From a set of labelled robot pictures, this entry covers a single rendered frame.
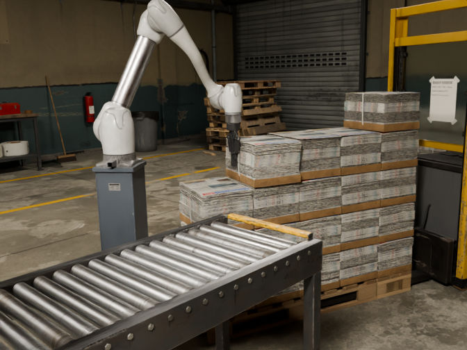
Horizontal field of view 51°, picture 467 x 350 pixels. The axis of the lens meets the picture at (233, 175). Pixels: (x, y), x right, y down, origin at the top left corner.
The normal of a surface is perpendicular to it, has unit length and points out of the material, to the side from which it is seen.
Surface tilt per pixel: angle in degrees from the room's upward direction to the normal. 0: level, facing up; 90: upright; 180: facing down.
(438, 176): 90
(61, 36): 90
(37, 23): 90
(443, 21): 90
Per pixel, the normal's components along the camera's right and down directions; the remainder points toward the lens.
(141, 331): 0.72, 0.12
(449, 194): -0.90, 0.11
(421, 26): -0.69, 0.16
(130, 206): -0.14, 0.20
